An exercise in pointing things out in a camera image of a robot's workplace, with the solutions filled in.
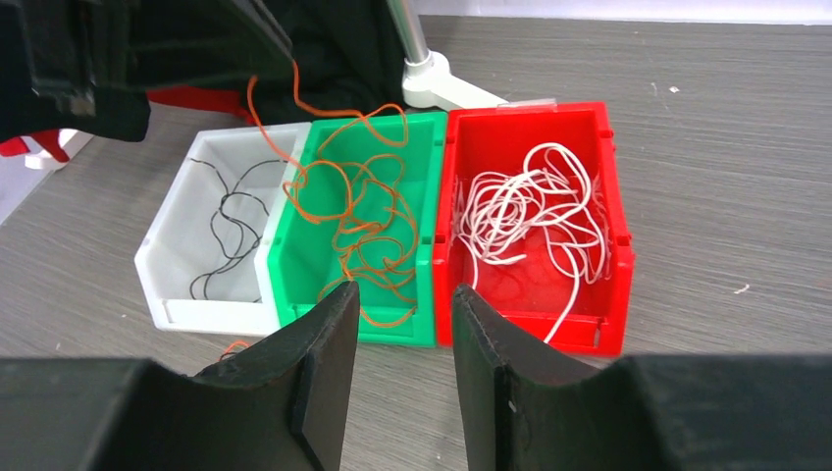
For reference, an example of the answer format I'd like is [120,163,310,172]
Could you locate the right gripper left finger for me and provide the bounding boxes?
[1,282,360,470]

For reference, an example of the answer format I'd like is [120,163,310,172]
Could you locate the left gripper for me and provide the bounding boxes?
[1,0,292,142]

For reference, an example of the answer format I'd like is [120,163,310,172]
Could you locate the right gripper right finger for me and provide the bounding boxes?
[452,285,831,470]

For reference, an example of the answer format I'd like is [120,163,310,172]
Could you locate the black thin cable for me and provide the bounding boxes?
[188,157,287,301]

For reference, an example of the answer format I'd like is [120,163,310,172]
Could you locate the red t-shirt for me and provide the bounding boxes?
[1,86,252,170]

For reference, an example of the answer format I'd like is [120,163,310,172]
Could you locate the grey plastic bin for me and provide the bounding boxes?
[134,123,311,337]

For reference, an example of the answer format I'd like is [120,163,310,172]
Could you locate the black t-shirt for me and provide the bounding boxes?
[265,0,405,113]

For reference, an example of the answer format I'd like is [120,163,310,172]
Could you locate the red plastic bin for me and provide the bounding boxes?
[433,101,635,357]

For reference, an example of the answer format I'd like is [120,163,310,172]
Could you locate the green plastic bin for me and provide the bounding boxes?
[266,112,447,347]

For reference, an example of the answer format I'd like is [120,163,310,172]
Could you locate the white clothes rack stand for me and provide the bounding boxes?
[26,0,560,172]

